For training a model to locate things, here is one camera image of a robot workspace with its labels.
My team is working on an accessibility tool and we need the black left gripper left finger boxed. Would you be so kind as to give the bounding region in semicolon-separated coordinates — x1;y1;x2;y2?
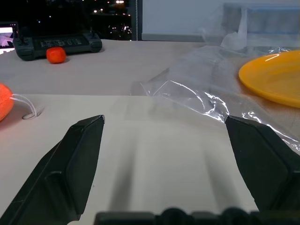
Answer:
0;114;105;225

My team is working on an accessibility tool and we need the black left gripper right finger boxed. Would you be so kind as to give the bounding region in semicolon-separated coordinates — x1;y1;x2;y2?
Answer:
224;115;300;211

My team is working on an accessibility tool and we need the clear plastic zip bag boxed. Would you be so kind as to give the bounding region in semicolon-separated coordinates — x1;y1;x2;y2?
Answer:
130;43;300;154

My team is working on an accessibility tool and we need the white flat board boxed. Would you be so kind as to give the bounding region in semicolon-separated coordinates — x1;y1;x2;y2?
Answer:
0;93;257;218

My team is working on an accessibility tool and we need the yellow plastic plate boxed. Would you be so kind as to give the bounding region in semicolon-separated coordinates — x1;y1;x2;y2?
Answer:
238;50;300;109

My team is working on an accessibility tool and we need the orange plush toy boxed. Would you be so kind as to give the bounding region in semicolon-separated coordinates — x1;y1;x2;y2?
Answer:
0;82;14;122

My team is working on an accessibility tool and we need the small orange ball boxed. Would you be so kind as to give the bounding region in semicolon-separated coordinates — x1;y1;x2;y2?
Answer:
45;46;67;64

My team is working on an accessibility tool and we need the black handheld controller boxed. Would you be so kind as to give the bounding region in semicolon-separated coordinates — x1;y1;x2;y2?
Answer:
12;31;103;62

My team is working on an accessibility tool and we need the white crumpled plastic bag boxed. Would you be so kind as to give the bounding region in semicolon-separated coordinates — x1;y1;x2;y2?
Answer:
220;7;249;50

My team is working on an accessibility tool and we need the black tablet with lit screen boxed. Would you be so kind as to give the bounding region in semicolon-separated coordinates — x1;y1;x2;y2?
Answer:
0;21;19;55

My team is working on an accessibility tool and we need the white string loop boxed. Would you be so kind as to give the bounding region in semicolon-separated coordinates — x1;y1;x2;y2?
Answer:
10;93;38;120

